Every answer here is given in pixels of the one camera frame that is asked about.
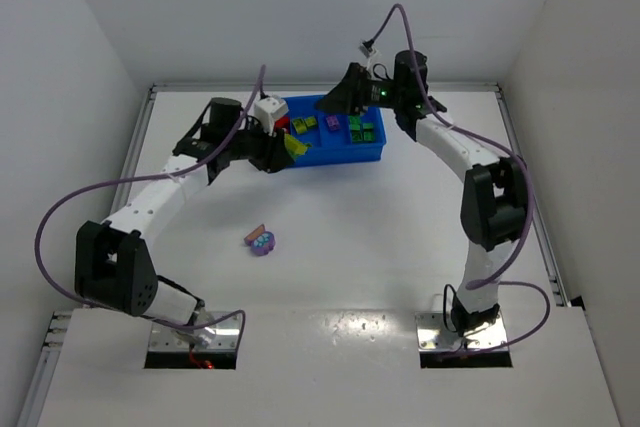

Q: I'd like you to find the lime long lego brick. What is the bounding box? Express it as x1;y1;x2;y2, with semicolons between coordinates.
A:
284;134;310;160

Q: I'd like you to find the green curved lego brick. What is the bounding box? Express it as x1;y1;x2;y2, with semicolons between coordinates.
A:
348;116;362;130

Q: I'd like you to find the purple butterfly lego brick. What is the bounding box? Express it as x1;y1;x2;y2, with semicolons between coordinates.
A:
325;115;340;132

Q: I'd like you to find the red crown lego piece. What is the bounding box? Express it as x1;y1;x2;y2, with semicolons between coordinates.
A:
275;116;290;132

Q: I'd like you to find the lime green lego stack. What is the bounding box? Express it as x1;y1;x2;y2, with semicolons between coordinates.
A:
291;118;308;135

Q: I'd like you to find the purple paw lego brick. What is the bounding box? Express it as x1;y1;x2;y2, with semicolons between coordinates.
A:
250;231;276;257

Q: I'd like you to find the purple butterfly top brick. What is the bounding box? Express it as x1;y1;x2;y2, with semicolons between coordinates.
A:
244;224;266;245

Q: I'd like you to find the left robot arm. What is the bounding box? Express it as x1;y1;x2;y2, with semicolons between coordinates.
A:
74;96;294;327

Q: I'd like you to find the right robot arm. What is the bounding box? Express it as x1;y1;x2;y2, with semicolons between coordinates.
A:
316;50;529;335

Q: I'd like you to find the blue divided plastic bin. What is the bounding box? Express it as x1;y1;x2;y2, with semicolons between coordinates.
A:
284;95;386;167

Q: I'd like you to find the white front board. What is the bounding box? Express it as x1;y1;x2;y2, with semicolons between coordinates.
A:
40;308;618;426

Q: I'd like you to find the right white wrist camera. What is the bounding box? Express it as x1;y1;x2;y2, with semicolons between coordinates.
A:
358;40;380;69

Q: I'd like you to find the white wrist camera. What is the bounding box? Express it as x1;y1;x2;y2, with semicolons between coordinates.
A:
358;40;380;69
253;96;289;134

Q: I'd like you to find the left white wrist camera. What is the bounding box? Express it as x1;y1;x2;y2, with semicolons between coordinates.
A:
253;96;289;134

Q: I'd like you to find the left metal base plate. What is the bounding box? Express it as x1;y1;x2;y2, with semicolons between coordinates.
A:
147;310;245;354

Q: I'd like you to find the metal base plate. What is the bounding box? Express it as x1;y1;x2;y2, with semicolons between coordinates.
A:
415;310;510;352
147;310;245;354

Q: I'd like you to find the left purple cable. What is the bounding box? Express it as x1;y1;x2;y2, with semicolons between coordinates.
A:
33;64;267;343

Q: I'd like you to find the purple cable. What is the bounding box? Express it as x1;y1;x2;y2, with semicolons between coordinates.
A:
33;64;267;343
369;3;551;359

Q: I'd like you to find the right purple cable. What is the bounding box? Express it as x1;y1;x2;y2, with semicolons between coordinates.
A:
369;3;551;359

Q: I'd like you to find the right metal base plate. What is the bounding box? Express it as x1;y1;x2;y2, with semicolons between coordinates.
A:
415;310;510;352

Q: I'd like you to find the left aluminium frame rail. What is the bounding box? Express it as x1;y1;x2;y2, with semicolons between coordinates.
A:
14;86;156;427

